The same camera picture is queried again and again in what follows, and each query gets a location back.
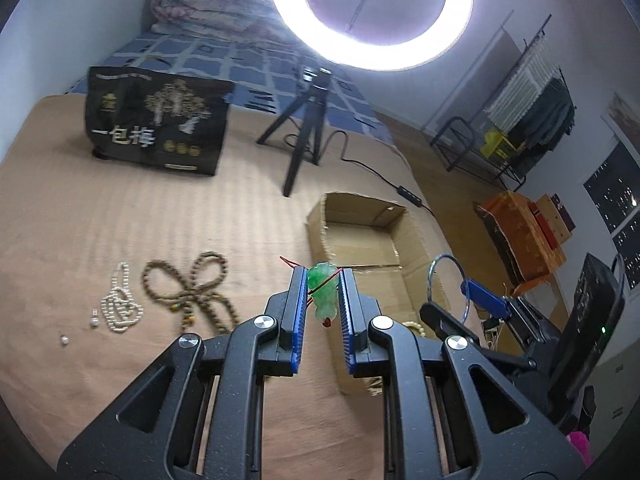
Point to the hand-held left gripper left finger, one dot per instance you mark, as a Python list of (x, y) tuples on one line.
[(299, 310)]

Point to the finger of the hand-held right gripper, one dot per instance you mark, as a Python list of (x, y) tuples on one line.
[(445, 320), (482, 297)]

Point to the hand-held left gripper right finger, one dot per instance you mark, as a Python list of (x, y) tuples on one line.
[(345, 320)]

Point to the blue bangle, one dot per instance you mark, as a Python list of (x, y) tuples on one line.
[(431, 280)]

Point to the cardboard box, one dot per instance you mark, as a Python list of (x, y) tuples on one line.
[(365, 240)]

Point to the orange box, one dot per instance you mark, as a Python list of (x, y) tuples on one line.
[(520, 240)]

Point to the brown and red box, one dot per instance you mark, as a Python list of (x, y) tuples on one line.
[(555, 220)]

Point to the pink fluffy item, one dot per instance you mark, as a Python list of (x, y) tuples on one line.
[(579, 441)]

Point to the dark window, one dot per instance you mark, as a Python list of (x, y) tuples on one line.
[(615, 190)]

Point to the yellow plastic item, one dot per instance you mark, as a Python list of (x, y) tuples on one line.
[(497, 145)]

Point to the black tripod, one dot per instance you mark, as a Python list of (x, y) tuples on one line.
[(307, 120)]

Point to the dark hanging clothes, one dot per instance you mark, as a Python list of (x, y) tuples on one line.
[(547, 115)]

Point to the small pearl earring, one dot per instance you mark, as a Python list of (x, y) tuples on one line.
[(93, 319), (64, 340)]

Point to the tan bed mat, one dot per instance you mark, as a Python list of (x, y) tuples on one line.
[(100, 230)]

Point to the metal clothes rack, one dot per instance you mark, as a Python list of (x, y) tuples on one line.
[(522, 75)]

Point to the black printed bag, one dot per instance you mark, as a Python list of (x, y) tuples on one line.
[(150, 125)]

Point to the blue checkered bed sheet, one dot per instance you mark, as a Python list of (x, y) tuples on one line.
[(210, 60)]

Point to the folded floral quilt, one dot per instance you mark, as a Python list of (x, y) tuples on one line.
[(200, 10)]

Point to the black metal frame chair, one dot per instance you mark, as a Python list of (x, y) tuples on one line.
[(457, 132)]

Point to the wall poster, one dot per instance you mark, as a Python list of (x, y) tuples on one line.
[(622, 115)]

